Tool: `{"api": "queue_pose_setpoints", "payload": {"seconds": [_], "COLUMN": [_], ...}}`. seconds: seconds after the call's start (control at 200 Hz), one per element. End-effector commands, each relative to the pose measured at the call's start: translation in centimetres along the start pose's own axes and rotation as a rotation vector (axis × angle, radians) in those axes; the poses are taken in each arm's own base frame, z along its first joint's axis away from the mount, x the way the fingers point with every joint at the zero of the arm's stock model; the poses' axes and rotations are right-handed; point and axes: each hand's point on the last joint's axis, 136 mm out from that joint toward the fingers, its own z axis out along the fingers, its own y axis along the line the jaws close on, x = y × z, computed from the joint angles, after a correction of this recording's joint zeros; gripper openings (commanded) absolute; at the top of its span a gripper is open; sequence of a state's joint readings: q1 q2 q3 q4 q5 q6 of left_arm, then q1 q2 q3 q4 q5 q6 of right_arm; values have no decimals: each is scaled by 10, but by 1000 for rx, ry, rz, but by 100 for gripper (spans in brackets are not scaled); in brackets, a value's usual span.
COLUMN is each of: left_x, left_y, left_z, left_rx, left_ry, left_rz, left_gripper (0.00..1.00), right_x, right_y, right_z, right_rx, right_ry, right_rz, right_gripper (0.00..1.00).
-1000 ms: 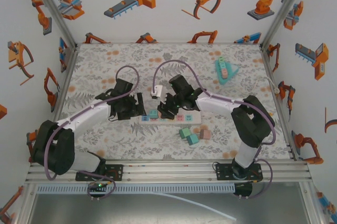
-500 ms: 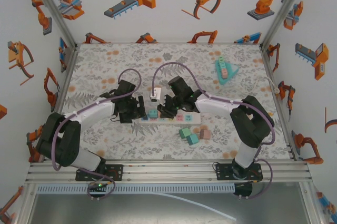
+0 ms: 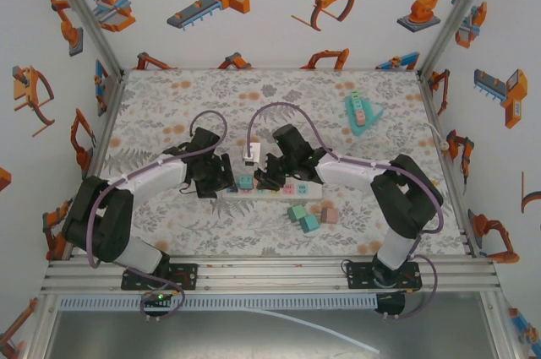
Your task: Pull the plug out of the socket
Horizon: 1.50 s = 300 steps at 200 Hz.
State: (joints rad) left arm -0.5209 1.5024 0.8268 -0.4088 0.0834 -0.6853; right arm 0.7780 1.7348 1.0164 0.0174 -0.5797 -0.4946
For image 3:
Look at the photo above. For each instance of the green plug adapter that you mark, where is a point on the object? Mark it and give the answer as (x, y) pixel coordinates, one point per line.
(354, 96)
(296, 212)

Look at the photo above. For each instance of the white power strip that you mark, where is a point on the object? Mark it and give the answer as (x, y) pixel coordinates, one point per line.
(315, 192)

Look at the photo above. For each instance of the teal plug adapter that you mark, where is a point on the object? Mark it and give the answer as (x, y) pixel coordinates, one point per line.
(357, 105)
(309, 224)
(245, 182)

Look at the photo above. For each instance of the pink plug adapter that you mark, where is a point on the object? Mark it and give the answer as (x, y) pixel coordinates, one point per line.
(360, 117)
(329, 215)

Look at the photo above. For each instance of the teal tray with blocks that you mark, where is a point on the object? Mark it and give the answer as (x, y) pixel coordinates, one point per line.
(367, 126)

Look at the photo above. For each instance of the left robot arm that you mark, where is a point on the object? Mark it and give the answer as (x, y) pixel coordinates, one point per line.
(101, 224)

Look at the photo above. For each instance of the floral table cloth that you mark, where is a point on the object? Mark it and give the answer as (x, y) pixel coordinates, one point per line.
(253, 243)

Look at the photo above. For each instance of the black control board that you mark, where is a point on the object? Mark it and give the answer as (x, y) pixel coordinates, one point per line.
(391, 305)
(157, 300)

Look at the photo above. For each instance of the white plastic tube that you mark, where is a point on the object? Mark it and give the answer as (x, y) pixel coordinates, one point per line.
(321, 327)

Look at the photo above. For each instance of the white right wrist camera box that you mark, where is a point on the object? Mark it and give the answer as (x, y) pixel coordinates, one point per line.
(252, 153)

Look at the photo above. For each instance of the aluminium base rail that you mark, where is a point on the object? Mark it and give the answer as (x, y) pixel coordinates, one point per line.
(274, 279)

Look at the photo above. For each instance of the aluminium side rail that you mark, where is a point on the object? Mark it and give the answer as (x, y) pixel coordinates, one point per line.
(104, 128)
(427, 101)

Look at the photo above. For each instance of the aluminium frame post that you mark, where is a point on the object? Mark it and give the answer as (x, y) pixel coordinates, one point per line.
(81, 8)
(460, 8)

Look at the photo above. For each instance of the aluminium frame leg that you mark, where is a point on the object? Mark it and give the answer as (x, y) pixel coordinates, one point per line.
(501, 325)
(42, 325)

